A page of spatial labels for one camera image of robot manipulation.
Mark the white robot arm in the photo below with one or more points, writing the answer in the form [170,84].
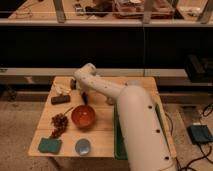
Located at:
[123,95]

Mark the small metal cup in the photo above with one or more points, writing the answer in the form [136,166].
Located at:
[110,101]

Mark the green sponge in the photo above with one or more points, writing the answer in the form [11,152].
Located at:
[48,145]

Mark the pale yellow banana toy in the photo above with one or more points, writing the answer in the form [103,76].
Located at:
[61,89]

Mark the green plastic tray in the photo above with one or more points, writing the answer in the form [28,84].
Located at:
[117,140]

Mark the dark handled brush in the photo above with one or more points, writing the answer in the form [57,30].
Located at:
[85,98]

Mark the black foot pedal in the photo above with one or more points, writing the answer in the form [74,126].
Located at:
[199,134]

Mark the bunch of dark grapes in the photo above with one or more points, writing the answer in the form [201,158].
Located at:
[60,123]

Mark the orange bowl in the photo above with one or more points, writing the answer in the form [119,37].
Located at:
[83,116]

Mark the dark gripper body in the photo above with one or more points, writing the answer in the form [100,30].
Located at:
[73,84]

